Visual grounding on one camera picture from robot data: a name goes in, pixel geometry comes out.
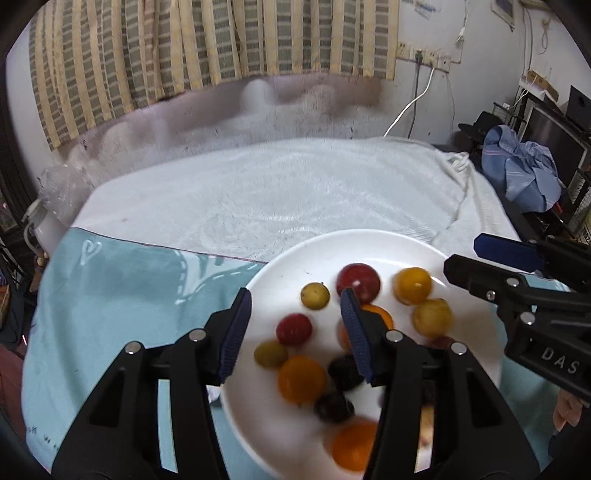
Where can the clear plastic bag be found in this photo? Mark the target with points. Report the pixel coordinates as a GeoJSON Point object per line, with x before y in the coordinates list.
{"type": "Point", "coordinates": [64, 184]}

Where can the small orange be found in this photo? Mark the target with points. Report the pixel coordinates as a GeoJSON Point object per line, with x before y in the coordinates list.
{"type": "Point", "coordinates": [301, 380]}

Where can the orange yellow persimmon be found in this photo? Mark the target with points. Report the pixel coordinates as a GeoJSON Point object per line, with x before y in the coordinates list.
{"type": "Point", "coordinates": [412, 285]}

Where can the person's right hand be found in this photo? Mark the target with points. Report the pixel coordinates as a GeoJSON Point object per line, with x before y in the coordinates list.
{"type": "Point", "coordinates": [568, 408]}

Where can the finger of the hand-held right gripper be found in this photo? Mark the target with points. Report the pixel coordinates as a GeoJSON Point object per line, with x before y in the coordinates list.
{"type": "Point", "coordinates": [508, 252]}
{"type": "Point", "coordinates": [485, 279]}

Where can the small dark plum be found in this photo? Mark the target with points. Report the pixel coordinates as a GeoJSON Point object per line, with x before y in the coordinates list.
{"type": "Point", "coordinates": [333, 407]}

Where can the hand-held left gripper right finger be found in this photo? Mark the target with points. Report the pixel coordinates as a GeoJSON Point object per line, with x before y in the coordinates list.
{"type": "Point", "coordinates": [358, 337]}

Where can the white oval plate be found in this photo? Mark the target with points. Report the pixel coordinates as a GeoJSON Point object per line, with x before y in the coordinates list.
{"type": "Point", "coordinates": [295, 272]}

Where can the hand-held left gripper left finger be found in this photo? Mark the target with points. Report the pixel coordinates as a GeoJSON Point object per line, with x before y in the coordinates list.
{"type": "Point", "coordinates": [235, 332]}

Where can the white towel blanket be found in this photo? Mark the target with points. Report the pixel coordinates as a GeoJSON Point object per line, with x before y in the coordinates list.
{"type": "Point", "coordinates": [277, 194]}

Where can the small olive green fruit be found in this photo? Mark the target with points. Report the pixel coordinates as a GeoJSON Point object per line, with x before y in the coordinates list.
{"type": "Point", "coordinates": [271, 353]}

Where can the white wall socket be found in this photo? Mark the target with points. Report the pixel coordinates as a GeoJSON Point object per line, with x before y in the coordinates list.
{"type": "Point", "coordinates": [427, 57]}
{"type": "Point", "coordinates": [404, 50]}
{"type": "Point", "coordinates": [444, 62]}

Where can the red cherry tomato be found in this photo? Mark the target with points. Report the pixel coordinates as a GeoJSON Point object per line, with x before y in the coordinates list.
{"type": "Point", "coordinates": [294, 329]}

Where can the large dark plum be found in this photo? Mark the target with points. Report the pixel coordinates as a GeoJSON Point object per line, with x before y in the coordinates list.
{"type": "Point", "coordinates": [344, 371]}

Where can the small cardboard box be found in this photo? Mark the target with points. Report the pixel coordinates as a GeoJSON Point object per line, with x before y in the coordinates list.
{"type": "Point", "coordinates": [541, 82]}

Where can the teal heart print blanket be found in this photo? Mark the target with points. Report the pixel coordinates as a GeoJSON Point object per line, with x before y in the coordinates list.
{"type": "Point", "coordinates": [115, 300]}

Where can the small yellow fruit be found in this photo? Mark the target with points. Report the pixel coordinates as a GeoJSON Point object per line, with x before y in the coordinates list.
{"type": "Point", "coordinates": [315, 295]}

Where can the wall paper sheet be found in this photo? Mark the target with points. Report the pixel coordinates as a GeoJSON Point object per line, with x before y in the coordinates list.
{"type": "Point", "coordinates": [425, 7]}

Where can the black chair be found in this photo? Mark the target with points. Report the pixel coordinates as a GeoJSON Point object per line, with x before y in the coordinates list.
{"type": "Point", "coordinates": [473, 131]}

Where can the tan passion fruit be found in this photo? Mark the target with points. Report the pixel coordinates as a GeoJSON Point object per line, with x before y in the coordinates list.
{"type": "Point", "coordinates": [427, 429]}

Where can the yellow green checked curtain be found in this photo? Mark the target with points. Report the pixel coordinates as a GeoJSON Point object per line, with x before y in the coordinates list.
{"type": "Point", "coordinates": [184, 46]}

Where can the blemished yellow plum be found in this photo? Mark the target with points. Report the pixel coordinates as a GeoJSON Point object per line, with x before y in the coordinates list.
{"type": "Point", "coordinates": [432, 317]}

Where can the blue clothing pile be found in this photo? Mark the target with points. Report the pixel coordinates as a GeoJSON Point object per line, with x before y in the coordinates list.
{"type": "Point", "coordinates": [521, 166]}

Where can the large orange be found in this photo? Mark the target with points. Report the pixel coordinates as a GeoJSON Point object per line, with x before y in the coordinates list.
{"type": "Point", "coordinates": [353, 445]}

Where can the black monitor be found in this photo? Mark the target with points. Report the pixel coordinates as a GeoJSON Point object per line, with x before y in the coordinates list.
{"type": "Point", "coordinates": [551, 134]}

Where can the white appliance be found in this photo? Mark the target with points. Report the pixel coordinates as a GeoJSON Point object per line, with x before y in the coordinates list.
{"type": "Point", "coordinates": [44, 224]}

